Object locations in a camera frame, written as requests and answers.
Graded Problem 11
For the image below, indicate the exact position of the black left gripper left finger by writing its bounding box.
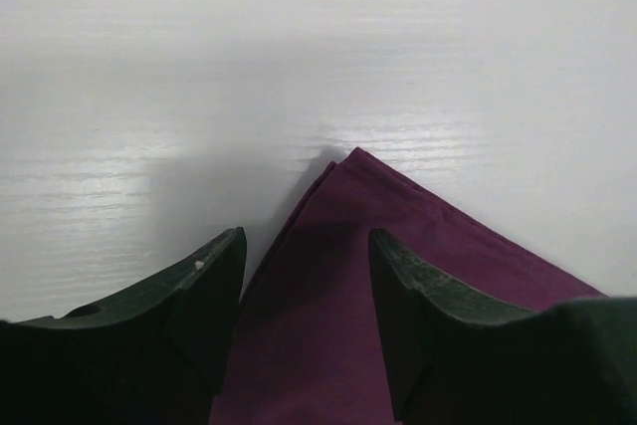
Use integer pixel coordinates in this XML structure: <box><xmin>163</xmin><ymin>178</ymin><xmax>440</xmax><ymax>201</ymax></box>
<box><xmin>1</xmin><ymin>228</ymin><xmax>247</xmax><ymax>424</ymax></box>

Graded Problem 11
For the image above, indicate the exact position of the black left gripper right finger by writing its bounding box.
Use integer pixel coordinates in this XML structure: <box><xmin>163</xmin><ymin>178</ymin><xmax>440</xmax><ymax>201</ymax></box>
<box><xmin>368</xmin><ymin>229</ymin><xmax>636</xmax><ymax>424</ymax></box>

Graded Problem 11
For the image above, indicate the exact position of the purple cloth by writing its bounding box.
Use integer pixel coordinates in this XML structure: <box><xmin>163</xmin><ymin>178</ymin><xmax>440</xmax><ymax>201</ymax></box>
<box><xmin>210</xmin><ymin>149</ymin><xmax>596</xmax><ymax>424</ymax></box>

